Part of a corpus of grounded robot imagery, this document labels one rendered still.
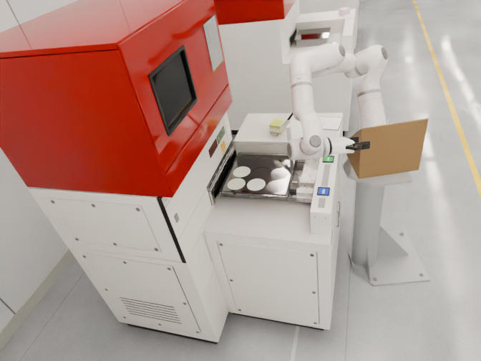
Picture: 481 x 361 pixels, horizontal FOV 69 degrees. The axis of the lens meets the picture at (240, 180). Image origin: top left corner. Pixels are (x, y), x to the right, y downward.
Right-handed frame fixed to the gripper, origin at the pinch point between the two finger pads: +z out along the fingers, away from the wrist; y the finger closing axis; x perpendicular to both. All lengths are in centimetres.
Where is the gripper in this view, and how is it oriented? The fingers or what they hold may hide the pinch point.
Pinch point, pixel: (361, 142)
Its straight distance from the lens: 156.0
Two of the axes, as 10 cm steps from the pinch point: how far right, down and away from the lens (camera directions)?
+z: 9.8, -1.2, 1.5
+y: 1.8, 3.1, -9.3
